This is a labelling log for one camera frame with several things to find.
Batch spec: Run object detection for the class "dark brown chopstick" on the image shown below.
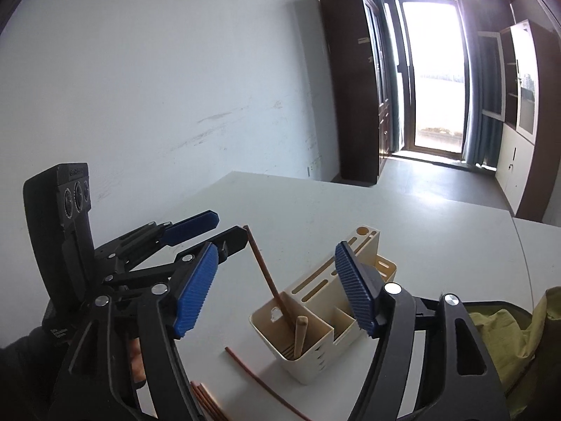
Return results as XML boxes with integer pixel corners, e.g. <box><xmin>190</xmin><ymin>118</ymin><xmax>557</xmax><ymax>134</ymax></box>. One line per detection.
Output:
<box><xmin>243</xmin><ymin>224</ymin><xmax>295</xmax><ymax>333</ymax></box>
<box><xmin>224</xmin><ymin>347</ymin><xmax>312</xmax><ymax>421</ymax></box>

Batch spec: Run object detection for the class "light wooden chopstick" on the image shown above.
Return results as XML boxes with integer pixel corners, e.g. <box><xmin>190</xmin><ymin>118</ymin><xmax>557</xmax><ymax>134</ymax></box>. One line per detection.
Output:
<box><xmin>293</xmin><ymin>315</ymin><xmax>309</xmax><ymax>360</ymax></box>

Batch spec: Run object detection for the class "brown chopstick of bundle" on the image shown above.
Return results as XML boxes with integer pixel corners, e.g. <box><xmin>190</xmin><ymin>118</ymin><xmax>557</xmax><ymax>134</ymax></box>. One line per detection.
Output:
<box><xmin>201</xmin><ymin>384</ymin><xmax>229</xmax><ymax>421</ymax></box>
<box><xmin>190</xmin><ymin>381</ymin><xmax>212</xmax><ymax>420</ymax></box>
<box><xmin>193</xmin><ymin>383</ymin><xmax>219</xmax><ymax>420</ymax></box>

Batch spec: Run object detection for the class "person's left forearm black sleeve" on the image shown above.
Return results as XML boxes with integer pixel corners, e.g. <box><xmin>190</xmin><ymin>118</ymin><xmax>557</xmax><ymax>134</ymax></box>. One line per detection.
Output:
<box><xmin>1</xmin><ymin>326</ymin><xmax>73</xmax><ymax>420</ymax></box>

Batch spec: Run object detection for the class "person's left hand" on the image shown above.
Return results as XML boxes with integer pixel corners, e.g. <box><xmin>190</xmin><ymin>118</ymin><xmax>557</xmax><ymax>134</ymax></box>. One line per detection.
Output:
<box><xmin>127</xmin><ymin>338</ymin><xmax>147</xmax><ymax>389</ymax></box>

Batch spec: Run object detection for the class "cream plastic utensil holder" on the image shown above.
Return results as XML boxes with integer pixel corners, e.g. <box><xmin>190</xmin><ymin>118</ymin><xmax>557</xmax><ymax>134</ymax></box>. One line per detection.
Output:
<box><xmin>249</xmin><ymin>225</ymin><xmax>399</xmax><ymax>386</ymax></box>

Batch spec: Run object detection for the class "olive green cloth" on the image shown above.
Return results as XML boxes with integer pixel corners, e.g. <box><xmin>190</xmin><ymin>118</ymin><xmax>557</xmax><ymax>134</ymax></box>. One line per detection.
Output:
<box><xmin>467</xmin><ymin>287</ymin><xmax>560</xmax><ymax>420</ymax></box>

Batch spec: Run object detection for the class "white and brown cabinet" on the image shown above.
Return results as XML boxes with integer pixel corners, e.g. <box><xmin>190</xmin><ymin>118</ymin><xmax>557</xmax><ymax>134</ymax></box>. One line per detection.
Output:
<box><xmin>478</xmin><ymin>19</ymin><xmax>560</xmax><ymax>221</ymax></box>

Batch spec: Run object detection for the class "dark wooden wardrobe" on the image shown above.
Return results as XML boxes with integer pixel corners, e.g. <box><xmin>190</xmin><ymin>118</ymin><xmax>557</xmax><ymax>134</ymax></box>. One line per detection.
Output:
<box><xmin>320</xmin><ymin>0</ymin><xmax>391</xmax><ymax>186</ymax></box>

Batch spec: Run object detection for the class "glass balcony door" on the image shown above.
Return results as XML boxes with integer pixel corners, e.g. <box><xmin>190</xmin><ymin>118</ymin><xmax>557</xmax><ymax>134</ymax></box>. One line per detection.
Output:
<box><xmin>382</xmin><ymin>0</ymin><xmax>470</xmax><ymax>162</ymax></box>

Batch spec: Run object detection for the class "blue-grey curtain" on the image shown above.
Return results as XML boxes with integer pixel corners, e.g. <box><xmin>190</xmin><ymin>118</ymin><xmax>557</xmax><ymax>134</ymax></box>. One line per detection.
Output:
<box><xmin>458</xmin><ymin>0</ymin><xmax>511</xmax><ymax>168</ymax></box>

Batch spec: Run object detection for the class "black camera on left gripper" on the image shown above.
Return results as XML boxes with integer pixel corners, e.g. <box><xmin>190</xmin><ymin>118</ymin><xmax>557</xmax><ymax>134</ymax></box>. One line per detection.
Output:
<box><xmin>23</xmin><ymin>162</ymin><xmax>94</xmax><ymax>314</ymax></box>

